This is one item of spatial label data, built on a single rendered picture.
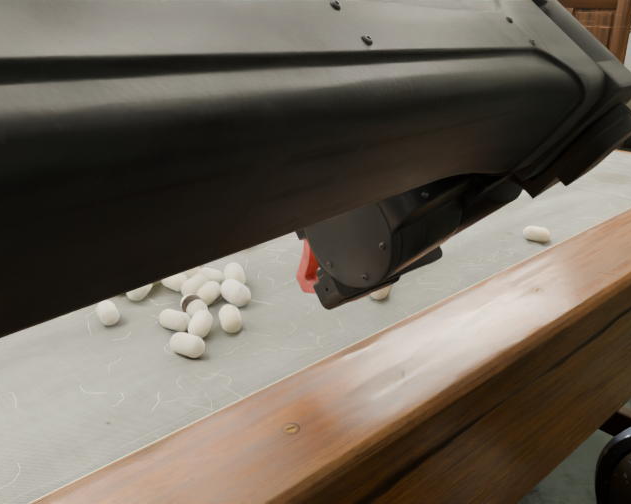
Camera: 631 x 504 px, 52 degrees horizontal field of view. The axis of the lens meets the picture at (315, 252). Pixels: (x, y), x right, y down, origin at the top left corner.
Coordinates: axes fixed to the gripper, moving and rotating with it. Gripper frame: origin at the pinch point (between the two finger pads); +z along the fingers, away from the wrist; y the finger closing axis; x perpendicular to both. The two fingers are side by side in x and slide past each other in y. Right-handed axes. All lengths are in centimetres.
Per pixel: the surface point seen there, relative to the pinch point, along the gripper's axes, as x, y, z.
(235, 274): -5.4, -3.6, 15.4
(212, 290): -4.5, -0.1, 14.7
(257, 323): 0.5, -1.1, 11.3
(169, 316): -3.3, 5.7, 13.3
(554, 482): 53, -86, 64
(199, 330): -0.8, 4.7, 10.9
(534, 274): 7.5, -24.8, -0.9
